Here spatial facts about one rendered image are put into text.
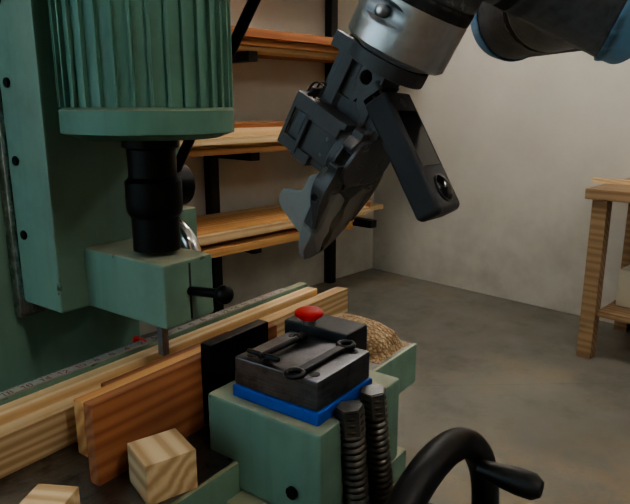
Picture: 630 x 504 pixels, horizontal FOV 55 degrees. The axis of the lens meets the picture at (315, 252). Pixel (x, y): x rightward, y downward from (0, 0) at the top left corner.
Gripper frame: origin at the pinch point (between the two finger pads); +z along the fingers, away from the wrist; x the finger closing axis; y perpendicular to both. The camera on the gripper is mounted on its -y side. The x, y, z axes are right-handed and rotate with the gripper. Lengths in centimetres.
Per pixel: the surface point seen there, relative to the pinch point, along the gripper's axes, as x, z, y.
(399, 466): -4.2, 15.7, -18.5
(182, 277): 6.5, 9.2, 9.2
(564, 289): -330, 107, 7
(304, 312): 1.2, 5.5, -2.7
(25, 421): 22.2, 21.3, 7.4
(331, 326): -0.5, 5.7, -5.3
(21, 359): 13.1, 31.8, 22.6
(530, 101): -332, 26, 89
